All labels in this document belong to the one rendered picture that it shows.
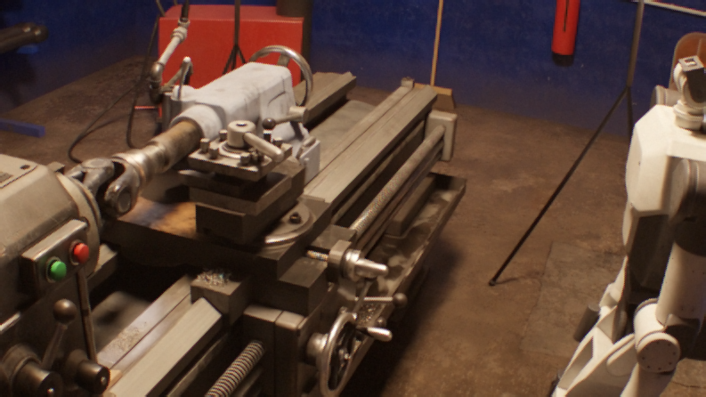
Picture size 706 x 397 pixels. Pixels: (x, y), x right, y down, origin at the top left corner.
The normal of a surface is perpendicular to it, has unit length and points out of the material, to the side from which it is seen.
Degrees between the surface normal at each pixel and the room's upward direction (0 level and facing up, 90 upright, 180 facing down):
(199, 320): 36
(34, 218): 45
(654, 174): 85
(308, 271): 0
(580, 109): 90
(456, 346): 0
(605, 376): 90
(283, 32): 90
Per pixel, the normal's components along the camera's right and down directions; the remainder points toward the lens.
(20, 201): 0.72, -0.50
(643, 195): -0.84, 0.09
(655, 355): -0.23, 0.40
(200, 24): 0.01, 0.43
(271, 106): 0.93, -0.03
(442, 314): 0.07, -0.90
